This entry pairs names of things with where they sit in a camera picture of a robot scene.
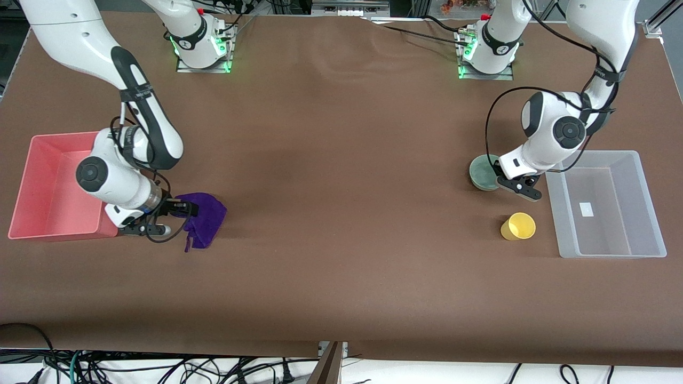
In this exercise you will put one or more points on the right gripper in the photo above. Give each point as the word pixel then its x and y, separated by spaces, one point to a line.
pixel 171 207

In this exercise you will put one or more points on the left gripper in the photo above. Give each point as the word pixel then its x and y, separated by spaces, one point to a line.
pixel 497 171

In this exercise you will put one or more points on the green bowl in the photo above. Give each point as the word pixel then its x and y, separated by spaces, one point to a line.
pixel 482 173

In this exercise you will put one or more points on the purple cloth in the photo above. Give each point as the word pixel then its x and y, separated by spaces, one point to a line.
pixel 211 216

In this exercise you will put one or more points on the yellow cup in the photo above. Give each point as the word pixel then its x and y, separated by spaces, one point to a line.
pixel 520 226

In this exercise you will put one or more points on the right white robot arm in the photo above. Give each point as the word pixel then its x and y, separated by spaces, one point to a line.
pixel 64 32

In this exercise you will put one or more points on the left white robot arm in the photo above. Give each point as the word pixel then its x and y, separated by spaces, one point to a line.
pixel 603 21

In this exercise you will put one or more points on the white label sticker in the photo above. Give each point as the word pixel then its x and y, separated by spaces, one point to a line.
pixel 586 209

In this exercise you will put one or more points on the pink plastic bin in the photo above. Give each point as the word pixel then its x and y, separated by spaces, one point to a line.
pixel 48 186

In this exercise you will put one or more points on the clear plastic bin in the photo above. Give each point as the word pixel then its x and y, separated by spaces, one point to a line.
pixel 640 213

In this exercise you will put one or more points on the grey device box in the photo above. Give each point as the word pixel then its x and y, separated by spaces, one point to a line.
pixel 349 6

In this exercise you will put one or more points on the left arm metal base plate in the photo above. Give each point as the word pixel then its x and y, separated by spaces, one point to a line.
pixel 467 74

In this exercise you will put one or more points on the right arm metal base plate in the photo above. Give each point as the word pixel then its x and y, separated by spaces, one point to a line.
pixel 184 66

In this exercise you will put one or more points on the aluminium profile frame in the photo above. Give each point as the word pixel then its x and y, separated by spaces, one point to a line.
pixel 653 26

